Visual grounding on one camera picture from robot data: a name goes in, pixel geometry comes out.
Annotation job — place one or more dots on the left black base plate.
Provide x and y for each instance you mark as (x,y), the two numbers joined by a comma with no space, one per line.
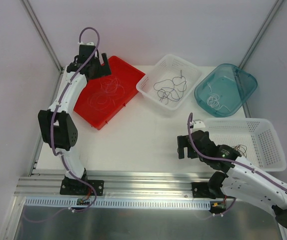
(73,187)

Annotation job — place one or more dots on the white perforated basket,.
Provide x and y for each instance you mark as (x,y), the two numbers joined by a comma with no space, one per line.
(256,136)
(169,83)

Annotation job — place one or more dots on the left aluminium frame post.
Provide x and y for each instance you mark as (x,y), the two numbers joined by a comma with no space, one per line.
(41,33)

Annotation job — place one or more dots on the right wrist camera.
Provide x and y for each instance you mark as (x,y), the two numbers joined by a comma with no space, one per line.
(197,125)

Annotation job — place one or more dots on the white slotted cable duct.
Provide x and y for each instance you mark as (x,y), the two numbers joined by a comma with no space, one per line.
(116,203)

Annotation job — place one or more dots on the teal translucent plastic bin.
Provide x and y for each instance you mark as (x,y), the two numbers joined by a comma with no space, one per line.
(223,92)

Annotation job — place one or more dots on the white perforated basket, centre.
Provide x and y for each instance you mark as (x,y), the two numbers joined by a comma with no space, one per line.
(169,83)

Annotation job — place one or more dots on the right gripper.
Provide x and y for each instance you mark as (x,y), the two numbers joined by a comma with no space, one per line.
(188,145)

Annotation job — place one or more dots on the aluminium frame post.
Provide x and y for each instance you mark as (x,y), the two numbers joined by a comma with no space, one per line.
(41,33)
(276,7)

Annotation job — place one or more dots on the aluminium mounting rail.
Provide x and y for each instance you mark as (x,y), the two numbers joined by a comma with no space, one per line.
(117,184)

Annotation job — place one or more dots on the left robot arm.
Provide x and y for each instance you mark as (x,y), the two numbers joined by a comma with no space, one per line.
(57,127)

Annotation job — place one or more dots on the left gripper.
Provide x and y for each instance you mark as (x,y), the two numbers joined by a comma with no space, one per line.
(99,69)

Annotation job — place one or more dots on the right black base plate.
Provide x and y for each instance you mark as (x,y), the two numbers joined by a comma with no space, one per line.
(201,190)

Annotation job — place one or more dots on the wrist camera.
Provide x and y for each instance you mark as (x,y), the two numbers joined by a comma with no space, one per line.
(197,125)
(87,45)

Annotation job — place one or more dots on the red plastic tray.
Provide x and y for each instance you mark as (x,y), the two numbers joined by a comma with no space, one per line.
(104,97)

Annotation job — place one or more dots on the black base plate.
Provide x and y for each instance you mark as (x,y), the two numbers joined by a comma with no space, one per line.
(201,190)
(73,187)

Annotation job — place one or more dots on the white perforated basket, right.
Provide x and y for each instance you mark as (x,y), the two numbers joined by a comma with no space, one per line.
(256,136)

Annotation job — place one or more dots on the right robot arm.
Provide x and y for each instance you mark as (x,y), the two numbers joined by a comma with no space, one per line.
(234,176)

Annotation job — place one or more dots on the right aluminium frame post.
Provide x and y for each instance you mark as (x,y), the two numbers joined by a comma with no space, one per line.
(276,7)

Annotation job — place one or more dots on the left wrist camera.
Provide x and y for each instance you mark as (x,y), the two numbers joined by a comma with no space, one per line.
(87,45)

